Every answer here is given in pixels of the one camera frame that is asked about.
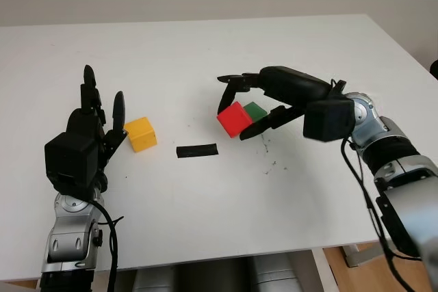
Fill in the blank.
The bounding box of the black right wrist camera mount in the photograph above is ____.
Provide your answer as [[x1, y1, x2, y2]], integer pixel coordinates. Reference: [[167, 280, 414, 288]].
[[302, 98, 355, 143]]

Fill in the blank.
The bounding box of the grey metal table bracket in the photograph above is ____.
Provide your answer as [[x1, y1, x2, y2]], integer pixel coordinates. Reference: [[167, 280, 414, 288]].
[[343, 243, 361, 268]]

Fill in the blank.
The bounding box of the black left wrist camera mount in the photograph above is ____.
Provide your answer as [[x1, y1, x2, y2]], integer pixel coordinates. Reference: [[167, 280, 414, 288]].
[[44, 131, 101, 201]]

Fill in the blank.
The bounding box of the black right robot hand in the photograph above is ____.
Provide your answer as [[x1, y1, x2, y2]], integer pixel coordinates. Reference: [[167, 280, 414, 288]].
[[216, 65, 335, 142]]

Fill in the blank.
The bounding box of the white table leg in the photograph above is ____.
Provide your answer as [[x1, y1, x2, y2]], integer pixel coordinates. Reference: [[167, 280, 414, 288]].
[[311, 247, 332, 292]]

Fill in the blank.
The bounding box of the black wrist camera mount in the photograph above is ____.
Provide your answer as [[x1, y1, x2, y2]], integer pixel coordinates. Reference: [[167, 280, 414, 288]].
[[44, 131, 101, 201], [302, 98, 355, 143]]

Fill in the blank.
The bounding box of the yellow cube block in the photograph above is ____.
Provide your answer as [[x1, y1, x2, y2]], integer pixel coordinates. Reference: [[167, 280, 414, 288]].
[[123, 116, 159, 153]]

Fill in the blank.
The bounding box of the red cube block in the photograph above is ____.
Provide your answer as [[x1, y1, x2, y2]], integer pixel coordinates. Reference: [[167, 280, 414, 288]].
[[216, 101, 254, 139]]

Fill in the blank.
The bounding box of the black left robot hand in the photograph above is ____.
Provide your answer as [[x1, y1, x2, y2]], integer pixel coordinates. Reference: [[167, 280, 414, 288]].
[[66, 64, 130, 194]]

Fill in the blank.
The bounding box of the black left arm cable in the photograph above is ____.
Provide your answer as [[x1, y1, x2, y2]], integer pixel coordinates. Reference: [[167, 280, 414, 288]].
[[90, 199, 124, 292]]

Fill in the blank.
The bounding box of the black tape strip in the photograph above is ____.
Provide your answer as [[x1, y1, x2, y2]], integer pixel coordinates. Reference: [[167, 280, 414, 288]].
[[176, 142, 219, 159]]

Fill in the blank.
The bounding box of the green cube block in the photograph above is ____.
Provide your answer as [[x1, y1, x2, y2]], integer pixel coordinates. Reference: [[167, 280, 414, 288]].
[[243, 101, 268, 122]]

